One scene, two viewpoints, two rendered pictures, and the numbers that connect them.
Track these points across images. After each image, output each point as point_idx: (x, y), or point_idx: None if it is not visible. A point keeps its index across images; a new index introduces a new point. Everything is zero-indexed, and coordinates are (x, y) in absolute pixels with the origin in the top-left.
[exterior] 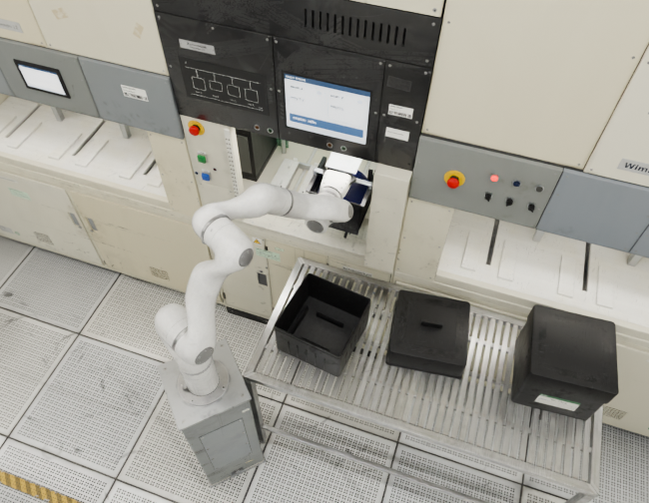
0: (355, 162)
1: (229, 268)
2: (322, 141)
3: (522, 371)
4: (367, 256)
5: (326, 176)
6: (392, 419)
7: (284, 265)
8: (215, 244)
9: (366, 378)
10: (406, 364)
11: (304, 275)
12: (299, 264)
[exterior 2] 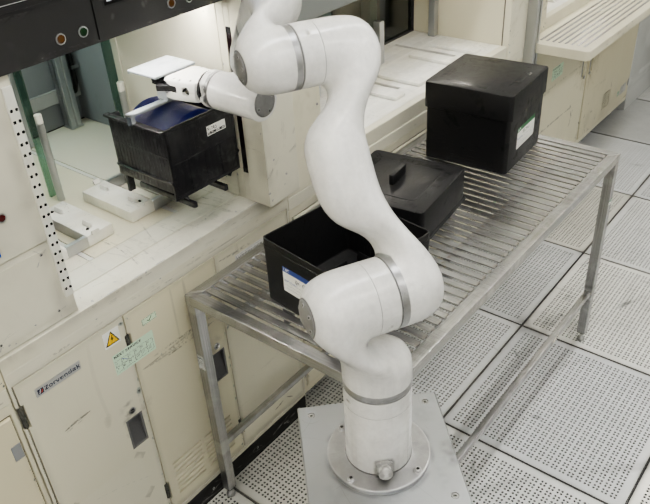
0: (172, 59)
1: (379, 61)
2: (159, 2)
3: (490, 129)
4: (271, 183)
5: (178, 77)
6: (508, 257)
7: (162, 352)
8: (334, 42)
9: (439, 267)
10: (434, 225)
11: (227, 295)
12: (201, 296)
